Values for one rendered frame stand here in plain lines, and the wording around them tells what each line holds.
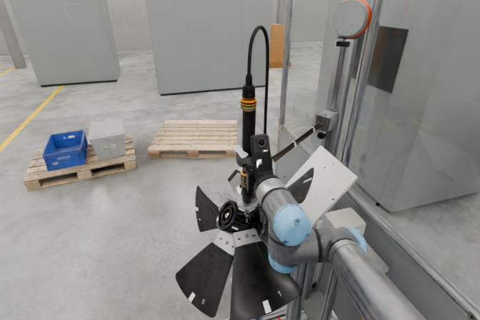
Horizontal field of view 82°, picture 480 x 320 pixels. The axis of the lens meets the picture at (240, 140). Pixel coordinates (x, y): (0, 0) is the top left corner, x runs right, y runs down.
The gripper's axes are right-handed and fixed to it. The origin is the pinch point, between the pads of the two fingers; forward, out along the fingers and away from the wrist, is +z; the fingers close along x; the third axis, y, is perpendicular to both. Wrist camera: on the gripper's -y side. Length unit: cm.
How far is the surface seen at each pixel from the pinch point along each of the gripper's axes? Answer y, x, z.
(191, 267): 54, -21, 4
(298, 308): 112, 34, 7
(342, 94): 0, 58, 34
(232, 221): 31.8, -4.3, 1.0
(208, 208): 44, -9, 24
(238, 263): 37.9, -5.9, -12.0
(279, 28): 46, 338, 736
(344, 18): -32, 55, 38
